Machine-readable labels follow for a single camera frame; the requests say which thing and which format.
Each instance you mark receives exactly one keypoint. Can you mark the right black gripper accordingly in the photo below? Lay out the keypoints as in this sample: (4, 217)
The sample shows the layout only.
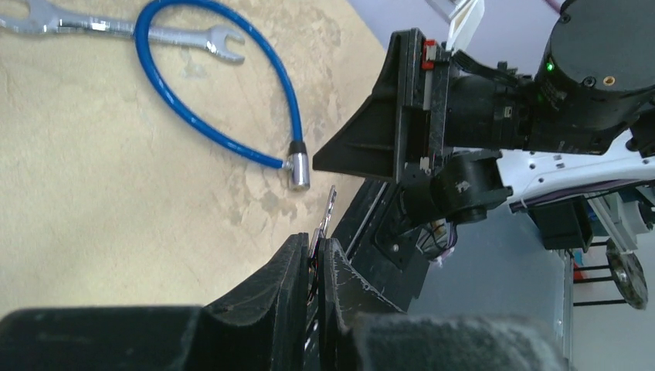
(426, 99)

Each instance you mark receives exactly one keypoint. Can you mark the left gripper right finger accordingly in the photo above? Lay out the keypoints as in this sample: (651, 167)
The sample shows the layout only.
(360, 329)

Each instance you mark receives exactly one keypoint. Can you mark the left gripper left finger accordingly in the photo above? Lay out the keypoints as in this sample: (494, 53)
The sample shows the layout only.
(258, 325)

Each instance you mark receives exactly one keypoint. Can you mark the blue cable lock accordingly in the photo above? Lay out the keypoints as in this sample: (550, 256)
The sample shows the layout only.
(203, 113)

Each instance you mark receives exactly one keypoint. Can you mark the small silver keys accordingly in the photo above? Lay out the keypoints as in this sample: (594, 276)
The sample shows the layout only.
(322, 229)

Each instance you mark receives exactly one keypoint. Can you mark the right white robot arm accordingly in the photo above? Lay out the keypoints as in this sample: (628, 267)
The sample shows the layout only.
(594, 83)

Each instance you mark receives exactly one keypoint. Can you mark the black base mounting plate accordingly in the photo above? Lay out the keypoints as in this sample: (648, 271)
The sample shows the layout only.
(391, 264)

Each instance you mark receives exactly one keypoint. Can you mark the silver open-end wrench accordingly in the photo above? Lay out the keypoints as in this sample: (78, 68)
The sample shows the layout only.
(44, 17)

